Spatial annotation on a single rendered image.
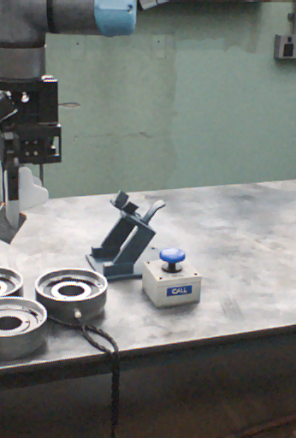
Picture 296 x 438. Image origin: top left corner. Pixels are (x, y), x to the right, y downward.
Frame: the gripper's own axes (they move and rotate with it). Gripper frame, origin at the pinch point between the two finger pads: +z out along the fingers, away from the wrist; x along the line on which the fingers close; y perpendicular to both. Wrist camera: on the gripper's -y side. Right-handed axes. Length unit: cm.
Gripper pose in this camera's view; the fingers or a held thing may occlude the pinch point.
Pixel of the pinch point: (8, 216)
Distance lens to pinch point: 105.0
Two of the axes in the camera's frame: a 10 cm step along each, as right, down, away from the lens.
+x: -3.3, -3.6, 8.7
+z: -0.3, 9.3, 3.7
